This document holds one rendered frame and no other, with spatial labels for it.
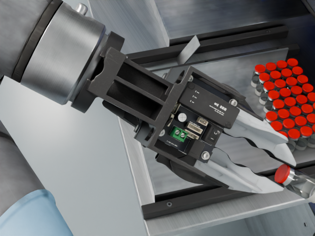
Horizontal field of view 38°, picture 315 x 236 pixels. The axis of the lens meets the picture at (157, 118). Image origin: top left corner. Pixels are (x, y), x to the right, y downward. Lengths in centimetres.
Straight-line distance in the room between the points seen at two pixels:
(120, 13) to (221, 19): 23
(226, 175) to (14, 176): 19
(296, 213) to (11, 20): 98
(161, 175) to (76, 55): 48
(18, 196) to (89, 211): 144
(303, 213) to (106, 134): 101
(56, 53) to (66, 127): 164
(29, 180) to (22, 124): 170
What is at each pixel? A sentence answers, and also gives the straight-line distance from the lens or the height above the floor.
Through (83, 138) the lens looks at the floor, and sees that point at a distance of 194.
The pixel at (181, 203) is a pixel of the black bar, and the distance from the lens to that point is 75.
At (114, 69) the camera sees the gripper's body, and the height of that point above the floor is 132.
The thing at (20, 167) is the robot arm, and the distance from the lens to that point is 35.
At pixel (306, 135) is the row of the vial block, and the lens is 83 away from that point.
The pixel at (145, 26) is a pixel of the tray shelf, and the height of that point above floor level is 88.
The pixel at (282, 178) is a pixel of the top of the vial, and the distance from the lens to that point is 45.
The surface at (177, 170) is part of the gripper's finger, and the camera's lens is 42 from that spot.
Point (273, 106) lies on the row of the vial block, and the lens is 85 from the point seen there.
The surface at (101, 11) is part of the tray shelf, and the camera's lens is 109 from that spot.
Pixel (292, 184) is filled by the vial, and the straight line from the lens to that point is 46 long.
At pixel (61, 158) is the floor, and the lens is 190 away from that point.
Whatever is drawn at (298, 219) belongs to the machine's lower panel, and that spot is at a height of 51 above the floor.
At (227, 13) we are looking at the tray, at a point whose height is 88.
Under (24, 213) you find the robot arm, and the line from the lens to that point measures 32.
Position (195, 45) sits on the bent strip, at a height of 93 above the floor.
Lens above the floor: 157
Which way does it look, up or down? 53 degrees down
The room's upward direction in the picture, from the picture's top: straight up
